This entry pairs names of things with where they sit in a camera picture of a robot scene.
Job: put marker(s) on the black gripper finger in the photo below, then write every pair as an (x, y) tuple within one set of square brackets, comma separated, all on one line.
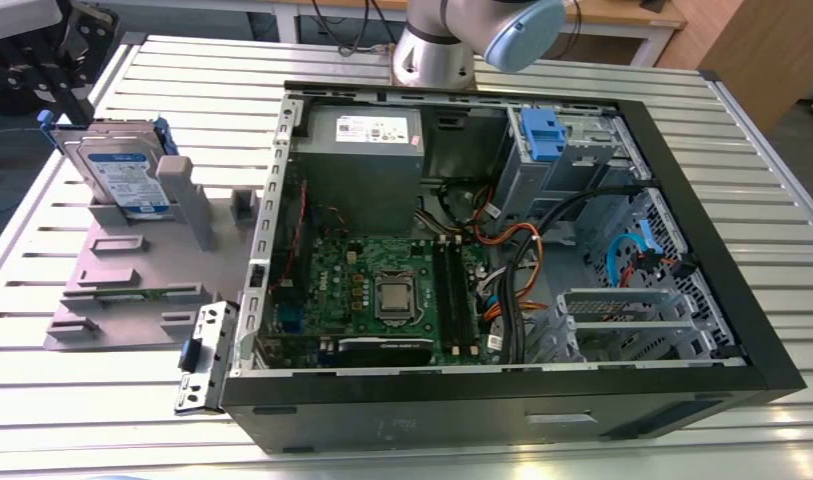
[(35, 75), (86, 45)]

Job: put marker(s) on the hard disk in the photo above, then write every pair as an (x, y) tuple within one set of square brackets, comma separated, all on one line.
[(122, 175)]

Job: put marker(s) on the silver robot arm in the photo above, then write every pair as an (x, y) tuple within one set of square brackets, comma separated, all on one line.
[(432, 60)]

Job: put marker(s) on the metal disk bay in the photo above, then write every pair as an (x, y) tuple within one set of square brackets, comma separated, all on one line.
[(619, 325)]

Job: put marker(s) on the green RAM stick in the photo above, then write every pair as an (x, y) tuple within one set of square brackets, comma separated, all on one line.
[(148, 294)]

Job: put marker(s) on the grey power supply unit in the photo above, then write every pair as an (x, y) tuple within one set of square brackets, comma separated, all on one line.
[(352, 185)]

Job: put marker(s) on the grey parts rack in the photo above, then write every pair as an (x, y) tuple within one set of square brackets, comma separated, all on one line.
[(146, 320)]

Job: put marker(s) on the green motherboard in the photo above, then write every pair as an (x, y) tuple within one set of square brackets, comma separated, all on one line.
[(339, 260)]

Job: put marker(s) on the blue expansion slot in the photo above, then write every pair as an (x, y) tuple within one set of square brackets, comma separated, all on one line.
[(290, 320)]

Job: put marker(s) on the CPU socket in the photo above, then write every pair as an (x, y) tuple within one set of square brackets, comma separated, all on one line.
[(395, 275)]

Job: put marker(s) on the silver CPU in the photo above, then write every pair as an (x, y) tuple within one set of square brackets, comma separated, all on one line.
[(395, 298)]

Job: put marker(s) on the blue plastic drive latch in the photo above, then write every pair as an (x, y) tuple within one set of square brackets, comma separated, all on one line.
[(542, 130)]

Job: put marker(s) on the black RAM slot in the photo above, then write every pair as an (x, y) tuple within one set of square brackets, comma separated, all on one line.
[(447, 295), (465, 295)]

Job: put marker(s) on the black graphics card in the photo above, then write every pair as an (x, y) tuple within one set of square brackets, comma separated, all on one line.
[(379, 352)]

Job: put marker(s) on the metal drive cage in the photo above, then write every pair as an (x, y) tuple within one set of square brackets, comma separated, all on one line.
[(566, 175)]

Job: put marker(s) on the wooden top desk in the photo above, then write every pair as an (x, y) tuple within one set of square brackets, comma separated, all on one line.
[(646, 15)]

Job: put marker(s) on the black open PC case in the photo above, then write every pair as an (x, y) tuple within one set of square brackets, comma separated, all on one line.
[(446, 410)]

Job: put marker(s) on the wooden cabinet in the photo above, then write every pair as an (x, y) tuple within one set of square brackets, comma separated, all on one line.
[(759, 50)]

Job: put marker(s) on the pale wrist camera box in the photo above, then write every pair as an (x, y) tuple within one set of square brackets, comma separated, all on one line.
[(19, 17)]

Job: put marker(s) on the metal card retainer bracket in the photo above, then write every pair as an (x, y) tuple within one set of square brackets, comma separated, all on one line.
[(212, 350)]

